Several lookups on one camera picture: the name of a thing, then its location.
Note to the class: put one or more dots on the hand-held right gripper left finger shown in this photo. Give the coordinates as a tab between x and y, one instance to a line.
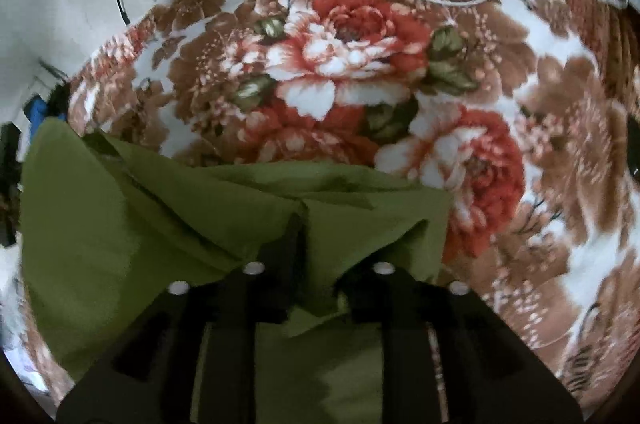
280	284

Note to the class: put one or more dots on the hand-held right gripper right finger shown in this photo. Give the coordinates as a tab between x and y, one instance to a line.
365	299

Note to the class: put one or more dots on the green hooded jacket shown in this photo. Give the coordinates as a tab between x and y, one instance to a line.
150	224

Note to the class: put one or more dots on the blue clothing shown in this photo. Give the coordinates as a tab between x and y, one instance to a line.
36	113

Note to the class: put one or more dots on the floral blanket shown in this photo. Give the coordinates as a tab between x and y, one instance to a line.
350	53

